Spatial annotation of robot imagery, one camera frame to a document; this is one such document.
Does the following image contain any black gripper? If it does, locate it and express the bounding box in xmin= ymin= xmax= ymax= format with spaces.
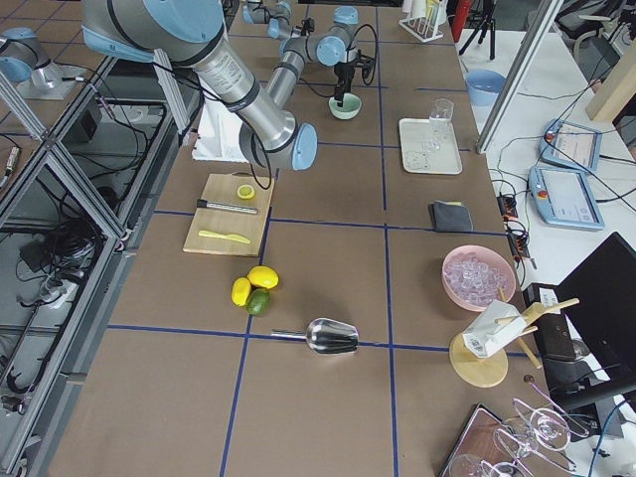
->
xmin=333 ymin=60 xmax=358 ymax=107

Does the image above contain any green ceramic bowl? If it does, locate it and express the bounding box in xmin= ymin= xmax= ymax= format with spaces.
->
xmin=328 ymin=92 xmax=362 ymax=120

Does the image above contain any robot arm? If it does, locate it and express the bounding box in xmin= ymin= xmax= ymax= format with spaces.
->
xmin=242 ymin=1 xmax=362 ymax=108
xmin=81 ymin=1 xmax=317 ymax=171

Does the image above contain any blue bowl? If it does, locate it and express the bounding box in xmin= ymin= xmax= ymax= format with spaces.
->
xmin=465 ymin=70 xmax=506 ymax=106

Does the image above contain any pink bowl of ice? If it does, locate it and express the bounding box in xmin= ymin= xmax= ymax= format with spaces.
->
xmin=441 ymin=245 xmax=517 ymax=312

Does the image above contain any steel ice scoop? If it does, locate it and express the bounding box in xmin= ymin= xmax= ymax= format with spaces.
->
xmin=270 ymin=318 xmax=359 ymax=355

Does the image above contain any clear wine glass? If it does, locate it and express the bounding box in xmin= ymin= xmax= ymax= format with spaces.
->
xmin=423 ymin=98 xmax=454 ymax=152

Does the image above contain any cream bear serving tray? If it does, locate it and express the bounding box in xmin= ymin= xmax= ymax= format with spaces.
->
xmin=398 ymin=118 xmax=462 ymax=175

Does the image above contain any lemon half slice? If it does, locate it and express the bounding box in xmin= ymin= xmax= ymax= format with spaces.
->
xmin=237 ymin=184 xmax=255 ymax=201

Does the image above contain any wooden cutting board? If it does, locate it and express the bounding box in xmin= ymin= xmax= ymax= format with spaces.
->
xmin=183 ymin=173 xmax=274 ymax=256

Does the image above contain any steel muddler black tip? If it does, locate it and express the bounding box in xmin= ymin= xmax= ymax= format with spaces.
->
xmin=196 ymin=199 xmax=258 ymax=216

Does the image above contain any yellow plastic knife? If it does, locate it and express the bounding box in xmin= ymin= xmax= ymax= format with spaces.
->
xmin=198 ymin=230 xmax=251 ymax=244

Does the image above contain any yellow lemon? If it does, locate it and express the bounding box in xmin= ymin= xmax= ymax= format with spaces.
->
xmin=247 ymin=265 xmax=279 ymax=289
xmin=231 ymin=277 xmax=252 ymax=307

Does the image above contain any green lime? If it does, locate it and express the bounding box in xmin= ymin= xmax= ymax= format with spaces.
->
xmin=245 ymin=288 xmax=270 ymax=316

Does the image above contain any teach pendant tablet far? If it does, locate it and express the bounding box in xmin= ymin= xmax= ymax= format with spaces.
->
xmin=540 ymin=119 xmax=602 ymax=172

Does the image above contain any teach pendant tablet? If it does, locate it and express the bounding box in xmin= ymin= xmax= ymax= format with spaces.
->
xmin=540 ymin=119 xmax=602 ymax=172
xmin=528 ymin=166 xmax=605 ymax=231

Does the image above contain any teach pendant tablet near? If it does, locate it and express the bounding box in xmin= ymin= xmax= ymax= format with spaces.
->
xmin=528 ymin=166 xmax=605 ymax=231

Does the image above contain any white paper carton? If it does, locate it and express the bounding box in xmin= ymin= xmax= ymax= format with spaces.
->
xmin=461 ymin=300 xmax=527 ymax=359

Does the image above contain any wooden cup stand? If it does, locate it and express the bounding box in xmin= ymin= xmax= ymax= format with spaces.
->
xmin=449 ymin=298 xmax=579 ymax=388

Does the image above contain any black monitor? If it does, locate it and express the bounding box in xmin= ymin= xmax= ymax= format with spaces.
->
xmin=537 ymin=232 xmax=635 ymax=410

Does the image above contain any hanging wine glass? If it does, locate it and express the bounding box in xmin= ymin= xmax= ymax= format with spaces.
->
xmin=511 ymin=380 xmax=592 ymax=453

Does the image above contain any white wire cup rack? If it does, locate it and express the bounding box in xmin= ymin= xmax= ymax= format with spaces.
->
xmin=398 ymin=0 xmax=447 ymax=43

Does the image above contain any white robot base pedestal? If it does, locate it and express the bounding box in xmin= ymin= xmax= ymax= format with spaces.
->
xmin=192 ymin=100 xmax=247 ymax=163

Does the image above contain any aluminium frame post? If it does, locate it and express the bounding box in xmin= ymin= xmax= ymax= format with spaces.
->
xmin=476 ymin=0 xmax=564 ymax=154

